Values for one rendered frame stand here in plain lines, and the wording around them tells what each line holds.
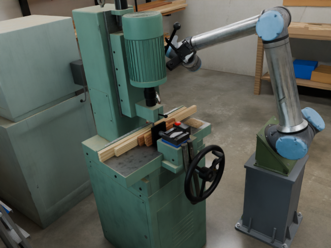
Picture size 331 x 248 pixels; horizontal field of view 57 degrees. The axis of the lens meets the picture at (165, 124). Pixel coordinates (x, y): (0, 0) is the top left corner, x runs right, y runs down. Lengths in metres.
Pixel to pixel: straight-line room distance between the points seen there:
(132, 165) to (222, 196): 1.29
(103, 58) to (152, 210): 0.78
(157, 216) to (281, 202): 0.80
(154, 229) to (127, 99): 0.68
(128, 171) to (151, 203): 0.25
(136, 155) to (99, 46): 0.55
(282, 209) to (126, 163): 1.07
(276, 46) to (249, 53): 3.37
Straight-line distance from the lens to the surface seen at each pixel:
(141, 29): 1.31
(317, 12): 4.46
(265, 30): 1.46
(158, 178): 1.48
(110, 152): 1.45
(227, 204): 2.47
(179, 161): 1.38
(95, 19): 1.48
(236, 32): 1.69
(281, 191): 1.97
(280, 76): 1.51
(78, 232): 2.44
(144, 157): 1.42
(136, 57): 1.35
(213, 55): 5.13
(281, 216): 2.10
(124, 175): 1.33
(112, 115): 1.63
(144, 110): 1.52
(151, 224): 1.62
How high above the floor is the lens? 1.71
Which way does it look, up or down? 29 degrees down
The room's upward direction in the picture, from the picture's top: 5 degrees counter-clockwise
